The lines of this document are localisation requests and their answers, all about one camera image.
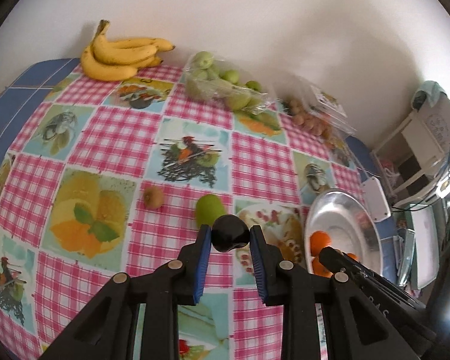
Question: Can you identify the small brown kiwi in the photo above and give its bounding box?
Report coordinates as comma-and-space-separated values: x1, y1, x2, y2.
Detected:
143, 186, 165, 210

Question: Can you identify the green mango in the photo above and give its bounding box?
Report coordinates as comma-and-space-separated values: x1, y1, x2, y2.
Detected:
195, 194, 227, 228

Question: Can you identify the plastic bag of green fruits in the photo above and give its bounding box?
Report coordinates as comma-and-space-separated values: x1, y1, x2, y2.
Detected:
183, 51, 275, 115

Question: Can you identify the small orange tangerine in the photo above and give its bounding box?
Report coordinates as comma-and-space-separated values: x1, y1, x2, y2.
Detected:
347, 253, 360, 262

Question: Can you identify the large orange tangerine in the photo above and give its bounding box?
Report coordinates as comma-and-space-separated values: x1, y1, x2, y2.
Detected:
309, 231, 332, 257

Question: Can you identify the silver metal bowl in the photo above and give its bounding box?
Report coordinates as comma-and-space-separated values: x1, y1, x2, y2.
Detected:
303, 189, 383, 275

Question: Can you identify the white power adapter box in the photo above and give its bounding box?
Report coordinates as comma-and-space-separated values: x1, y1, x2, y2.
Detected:
362, 176, 391, 223

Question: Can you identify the pink checkered picture tablecloth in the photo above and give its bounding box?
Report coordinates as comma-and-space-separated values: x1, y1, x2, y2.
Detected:
0, 59, 362, 359

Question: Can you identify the white shelf unit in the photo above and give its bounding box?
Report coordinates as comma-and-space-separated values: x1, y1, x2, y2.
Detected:
370, 79, 450, 211

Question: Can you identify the yellow banana bunch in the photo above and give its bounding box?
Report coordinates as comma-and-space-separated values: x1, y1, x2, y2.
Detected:
80, 19, 176, 82

